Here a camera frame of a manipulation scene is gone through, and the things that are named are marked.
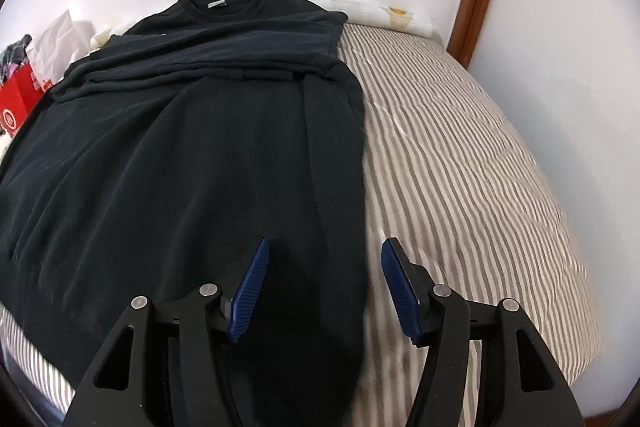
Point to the striped quilted mat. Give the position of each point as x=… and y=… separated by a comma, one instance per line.
x=475, y=182

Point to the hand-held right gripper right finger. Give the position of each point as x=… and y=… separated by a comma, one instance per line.
x=400, y=292

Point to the dark plaid cloth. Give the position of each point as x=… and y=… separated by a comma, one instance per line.
x=15, y=54

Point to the black sweatshirt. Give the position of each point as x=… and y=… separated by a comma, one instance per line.
x=175, y=182

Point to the red paper shopping bag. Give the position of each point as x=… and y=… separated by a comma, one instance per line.
x=17, y=107

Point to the white plastic bag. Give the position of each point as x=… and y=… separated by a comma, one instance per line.
x=60, y=47

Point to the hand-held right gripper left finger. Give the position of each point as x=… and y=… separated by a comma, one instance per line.
x=247, y=292

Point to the rolled white printed cloth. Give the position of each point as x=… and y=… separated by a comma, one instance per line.
x=390, y=14

